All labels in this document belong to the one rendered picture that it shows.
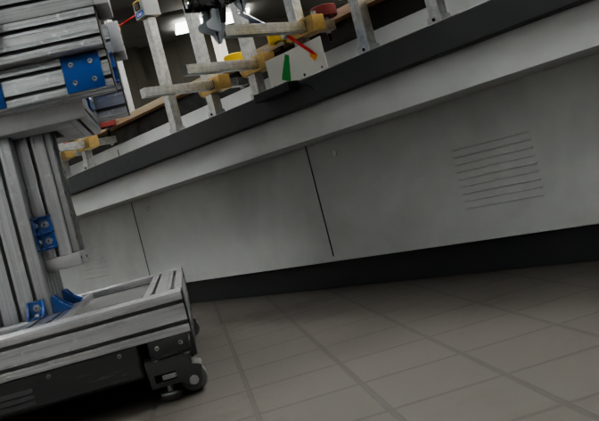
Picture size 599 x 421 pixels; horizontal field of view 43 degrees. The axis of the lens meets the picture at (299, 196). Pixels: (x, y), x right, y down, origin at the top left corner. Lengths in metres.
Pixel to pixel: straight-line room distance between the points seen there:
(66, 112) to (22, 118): 0.10
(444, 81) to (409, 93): 0.12
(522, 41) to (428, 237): 0.77
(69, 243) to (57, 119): 0.33
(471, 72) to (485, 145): 0.31
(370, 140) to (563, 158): 0.67
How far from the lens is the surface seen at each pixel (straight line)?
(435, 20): 2.02
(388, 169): 2.45
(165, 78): 2.95
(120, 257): 3.92
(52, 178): 2.06
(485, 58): 1.96
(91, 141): 3.49
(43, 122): 1.96
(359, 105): 2.23
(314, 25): 2.30
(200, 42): 2.75
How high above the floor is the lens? 0.37
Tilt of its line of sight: level
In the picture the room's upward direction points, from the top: 14 degrees counter-clockwise
